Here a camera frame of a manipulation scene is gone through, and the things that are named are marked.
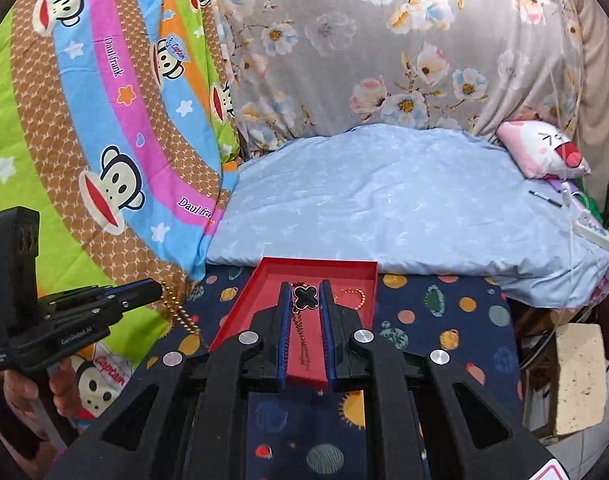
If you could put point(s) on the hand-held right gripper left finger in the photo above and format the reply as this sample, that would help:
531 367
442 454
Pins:
219 385

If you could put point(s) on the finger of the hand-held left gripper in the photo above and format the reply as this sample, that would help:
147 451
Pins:
94 314
124 290

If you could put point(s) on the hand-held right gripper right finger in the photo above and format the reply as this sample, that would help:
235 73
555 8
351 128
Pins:
384 385

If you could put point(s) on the red cardboard box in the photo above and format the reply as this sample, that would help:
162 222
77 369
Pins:
264 290

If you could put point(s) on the person's left forearm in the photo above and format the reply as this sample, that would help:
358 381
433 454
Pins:
14 440

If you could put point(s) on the person's left hand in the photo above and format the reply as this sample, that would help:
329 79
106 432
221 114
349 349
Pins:
67 390

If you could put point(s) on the navy planet printed sheet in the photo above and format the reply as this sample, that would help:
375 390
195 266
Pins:
434 310

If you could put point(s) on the colourful monkey printed blanket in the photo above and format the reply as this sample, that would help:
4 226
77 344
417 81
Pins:
109 110

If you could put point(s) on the light blue quilt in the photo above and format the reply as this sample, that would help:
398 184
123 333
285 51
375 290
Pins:
384 200

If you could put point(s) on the white foam block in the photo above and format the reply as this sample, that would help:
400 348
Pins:
579 380

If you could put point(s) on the black pen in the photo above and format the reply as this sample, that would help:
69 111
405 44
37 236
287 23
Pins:
544 198

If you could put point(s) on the white power strip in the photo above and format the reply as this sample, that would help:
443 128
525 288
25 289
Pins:
592 230

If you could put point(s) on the pink cartoon pillow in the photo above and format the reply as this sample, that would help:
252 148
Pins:
524 150

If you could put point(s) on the grey floral cloth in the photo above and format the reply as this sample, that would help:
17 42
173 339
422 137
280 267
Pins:
359 60

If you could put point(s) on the beige curtain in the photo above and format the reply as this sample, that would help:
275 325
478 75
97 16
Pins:
602 85

